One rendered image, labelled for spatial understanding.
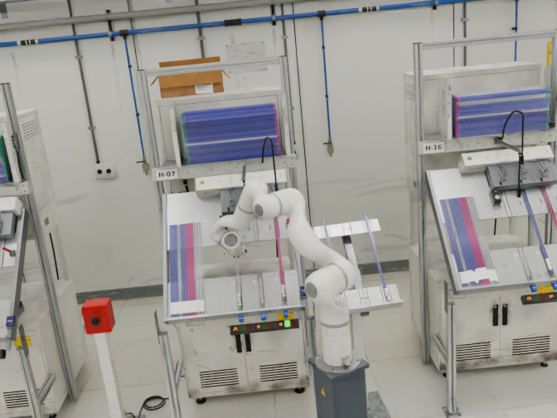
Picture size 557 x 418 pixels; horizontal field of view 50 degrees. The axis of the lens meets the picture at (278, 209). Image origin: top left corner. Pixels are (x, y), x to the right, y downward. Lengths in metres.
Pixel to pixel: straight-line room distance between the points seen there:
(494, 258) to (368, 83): 2.01
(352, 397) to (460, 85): 1.83
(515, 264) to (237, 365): 1.59
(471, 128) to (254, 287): 1.42
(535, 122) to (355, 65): 1.69
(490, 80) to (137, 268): 3.10
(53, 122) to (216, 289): 2.37
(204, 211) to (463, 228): 1.37
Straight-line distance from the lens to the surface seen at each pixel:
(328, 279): 2.28
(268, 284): 3.01
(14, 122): 3.44
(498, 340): 3.67
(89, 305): 3.21
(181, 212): 3.22
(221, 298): 3.01
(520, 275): 3.22
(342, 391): 2.51
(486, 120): 3.38
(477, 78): 3.53
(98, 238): 5.05
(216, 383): 3.54
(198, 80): 3.48
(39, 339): 3.58
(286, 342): 3.41
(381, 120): 4.77
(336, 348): 2.44
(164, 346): 3.11
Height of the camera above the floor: 2.02
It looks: 17 degrees down
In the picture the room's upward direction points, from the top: 6 degrees counter-clockwise
